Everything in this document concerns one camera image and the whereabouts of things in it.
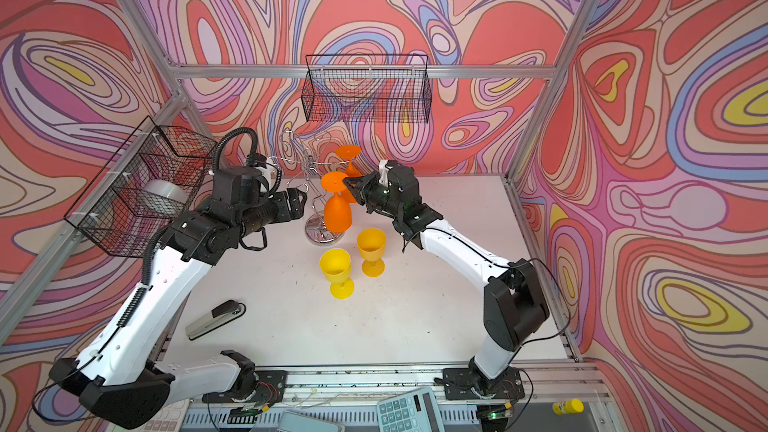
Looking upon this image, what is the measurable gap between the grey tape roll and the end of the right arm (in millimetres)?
412

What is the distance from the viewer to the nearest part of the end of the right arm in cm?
60

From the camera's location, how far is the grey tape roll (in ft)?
2.35
